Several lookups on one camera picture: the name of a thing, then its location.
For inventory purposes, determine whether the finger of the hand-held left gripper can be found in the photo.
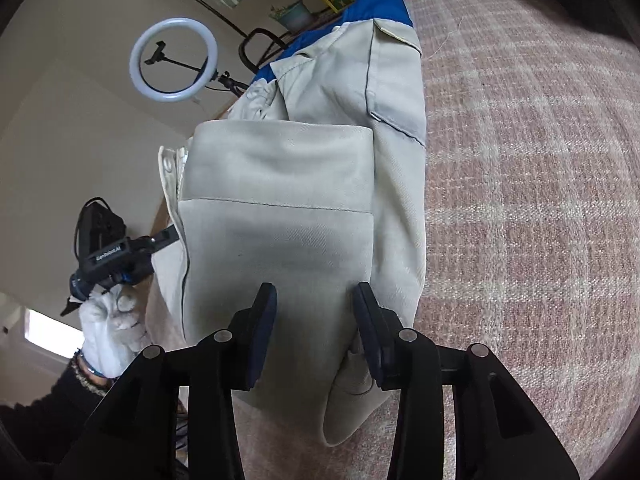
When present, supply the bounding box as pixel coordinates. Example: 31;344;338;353
145;224;180;256

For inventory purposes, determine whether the person's left hand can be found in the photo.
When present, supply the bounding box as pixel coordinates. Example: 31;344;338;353
77;282;153;380

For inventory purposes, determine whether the person's left forearm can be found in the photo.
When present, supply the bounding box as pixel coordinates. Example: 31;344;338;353
0;350;116;463

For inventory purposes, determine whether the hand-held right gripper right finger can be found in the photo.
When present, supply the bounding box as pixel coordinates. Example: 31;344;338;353
352;282;581;480

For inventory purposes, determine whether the white and blue jacket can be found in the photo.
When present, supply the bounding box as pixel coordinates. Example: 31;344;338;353
145;0;428;448

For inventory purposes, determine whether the black metal clothes rack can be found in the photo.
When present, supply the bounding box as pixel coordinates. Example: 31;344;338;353
135;0;501;68

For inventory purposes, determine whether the white ring light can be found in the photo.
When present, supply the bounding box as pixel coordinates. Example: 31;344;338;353
129;17;251;101

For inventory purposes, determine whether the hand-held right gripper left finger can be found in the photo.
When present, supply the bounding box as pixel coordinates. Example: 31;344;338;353
52;282;278;480

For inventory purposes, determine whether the small potted plant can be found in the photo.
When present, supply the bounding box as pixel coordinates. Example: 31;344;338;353
269;0;316;32

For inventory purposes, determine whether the pink plaid blanket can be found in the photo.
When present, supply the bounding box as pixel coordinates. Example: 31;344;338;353
230;0;640;480

